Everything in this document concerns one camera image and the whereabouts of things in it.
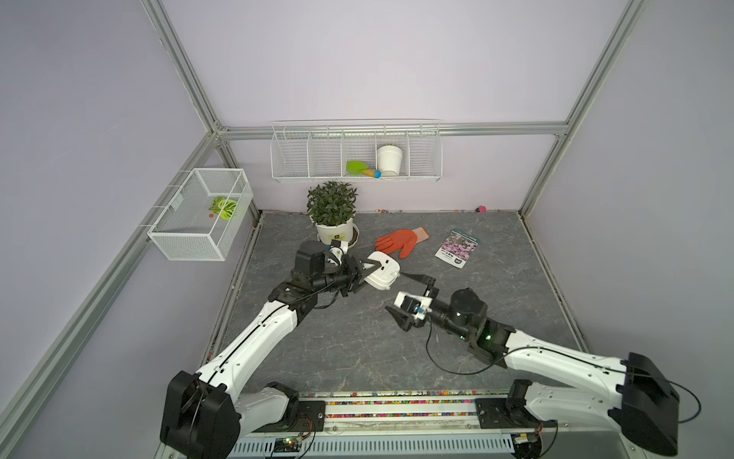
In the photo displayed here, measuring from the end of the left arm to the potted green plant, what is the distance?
12.3 inches

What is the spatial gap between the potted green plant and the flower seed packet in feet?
1.23

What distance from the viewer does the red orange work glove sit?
43.5 inches

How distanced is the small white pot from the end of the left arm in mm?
341

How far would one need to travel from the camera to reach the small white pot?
0.93 m

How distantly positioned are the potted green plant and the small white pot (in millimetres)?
164

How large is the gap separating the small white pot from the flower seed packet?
0.37m

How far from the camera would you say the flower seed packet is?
1.07 metres
